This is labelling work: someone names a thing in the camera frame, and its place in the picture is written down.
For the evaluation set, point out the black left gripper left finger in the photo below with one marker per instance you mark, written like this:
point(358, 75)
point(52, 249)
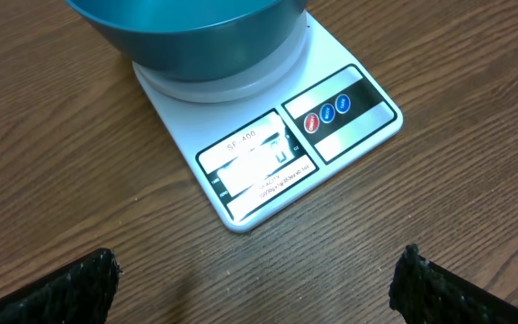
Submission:
point(79, 292)

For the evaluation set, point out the white digital kitchen scale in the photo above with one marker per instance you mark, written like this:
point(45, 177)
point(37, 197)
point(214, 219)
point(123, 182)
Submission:
point(258, 140)

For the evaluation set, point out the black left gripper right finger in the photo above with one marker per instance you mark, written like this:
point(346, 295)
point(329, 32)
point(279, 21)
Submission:
point(426, 293)

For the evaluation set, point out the teal plastic bowl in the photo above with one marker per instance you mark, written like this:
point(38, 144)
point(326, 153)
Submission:
point(193, 40)

